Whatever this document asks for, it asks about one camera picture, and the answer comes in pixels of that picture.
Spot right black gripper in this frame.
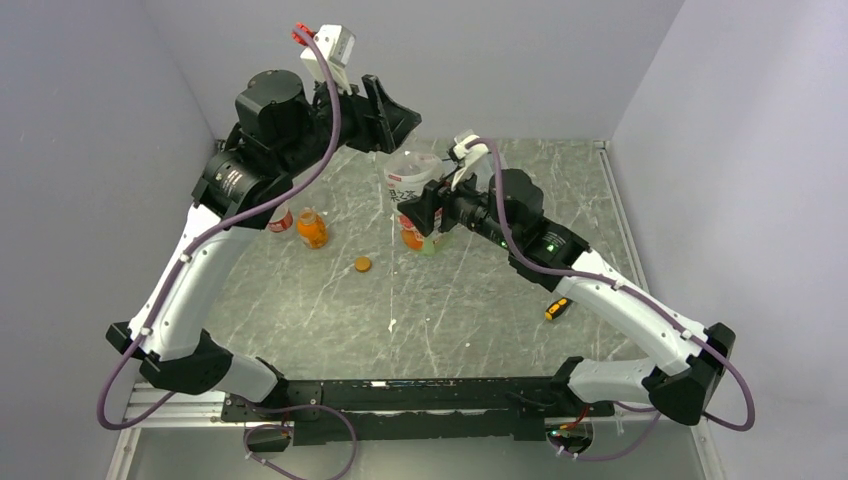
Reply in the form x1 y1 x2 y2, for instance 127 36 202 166
399 162 518 252

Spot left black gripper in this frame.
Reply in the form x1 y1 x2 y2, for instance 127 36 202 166
278 68 420 179

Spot large clear tea bottle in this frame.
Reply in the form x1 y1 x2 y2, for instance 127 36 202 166
382 129 475 258

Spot small red label bottle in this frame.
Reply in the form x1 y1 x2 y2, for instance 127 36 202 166
267 203 294 233

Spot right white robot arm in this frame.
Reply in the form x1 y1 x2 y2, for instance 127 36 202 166
502 169 736 426

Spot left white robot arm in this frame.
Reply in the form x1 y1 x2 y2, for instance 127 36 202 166
106 70 421 420

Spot orange bottle cap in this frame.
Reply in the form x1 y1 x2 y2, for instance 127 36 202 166
354 256 372 273

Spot clear plastic screw box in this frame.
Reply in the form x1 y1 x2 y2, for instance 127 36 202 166
486 153 509 172

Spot orange juice bottle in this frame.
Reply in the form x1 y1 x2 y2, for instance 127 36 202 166
296 208 329 249

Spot orange black screwdriver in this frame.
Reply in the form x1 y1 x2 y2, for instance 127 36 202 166
544 297 572 321

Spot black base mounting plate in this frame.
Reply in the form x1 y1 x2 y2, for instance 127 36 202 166
221 376 615 446

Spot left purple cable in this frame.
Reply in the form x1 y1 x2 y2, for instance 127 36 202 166
96 25 343 432

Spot purple cable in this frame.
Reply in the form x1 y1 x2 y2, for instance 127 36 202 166
463 137 757 433
96 25 343 432

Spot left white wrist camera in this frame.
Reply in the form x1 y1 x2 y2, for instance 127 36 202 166
292 23 356 95

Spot aluminium rail frame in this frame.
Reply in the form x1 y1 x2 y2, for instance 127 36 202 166
107 383 726 479

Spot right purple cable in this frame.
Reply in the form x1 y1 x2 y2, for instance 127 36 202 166
463 137 757 433

